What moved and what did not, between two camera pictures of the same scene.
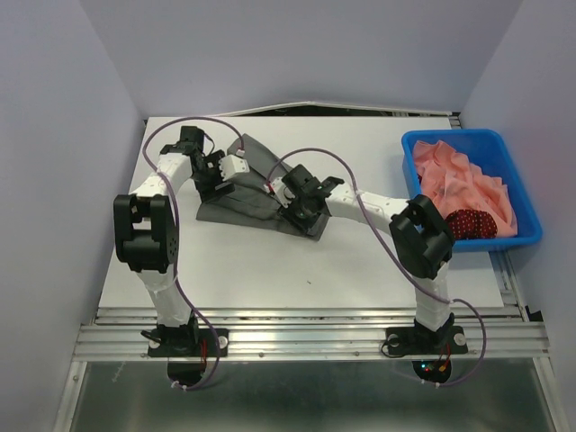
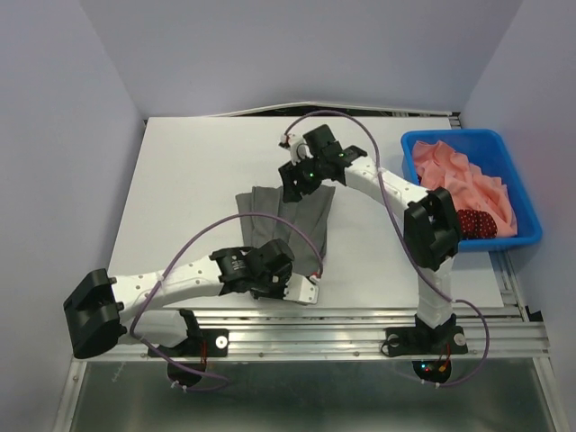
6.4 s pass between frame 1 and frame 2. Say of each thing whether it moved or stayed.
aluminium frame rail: stayed
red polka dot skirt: stayed
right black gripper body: moved
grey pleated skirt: moved
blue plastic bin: stayed
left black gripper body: moved
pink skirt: stayed
